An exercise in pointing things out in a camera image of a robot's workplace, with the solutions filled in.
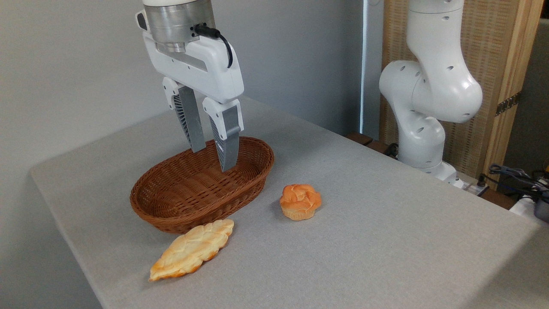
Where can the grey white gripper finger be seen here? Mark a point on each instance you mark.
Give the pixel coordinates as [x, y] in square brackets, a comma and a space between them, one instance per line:
[229, 137]
[192, 120]

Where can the grey tablecloth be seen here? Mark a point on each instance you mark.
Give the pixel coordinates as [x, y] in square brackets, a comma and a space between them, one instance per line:
[364, 240]

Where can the flat leaf-shaped bread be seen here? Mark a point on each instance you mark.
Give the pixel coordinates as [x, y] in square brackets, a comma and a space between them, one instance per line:
[191, 249]

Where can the wooden woven folding screen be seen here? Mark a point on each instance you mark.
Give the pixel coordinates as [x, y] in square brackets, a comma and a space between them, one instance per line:
[489, 43]

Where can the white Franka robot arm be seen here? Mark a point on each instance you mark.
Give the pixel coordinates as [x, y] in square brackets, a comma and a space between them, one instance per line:
[429, 86]

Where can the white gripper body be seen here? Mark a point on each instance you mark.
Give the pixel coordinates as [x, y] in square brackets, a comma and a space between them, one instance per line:
[206, 68]

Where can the round muffin-shaped bread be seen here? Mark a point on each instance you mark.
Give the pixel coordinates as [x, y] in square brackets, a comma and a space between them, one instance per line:
[300, 201]

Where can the brown oval wicker basket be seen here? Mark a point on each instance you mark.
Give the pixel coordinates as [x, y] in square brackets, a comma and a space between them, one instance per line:
[193, 197]

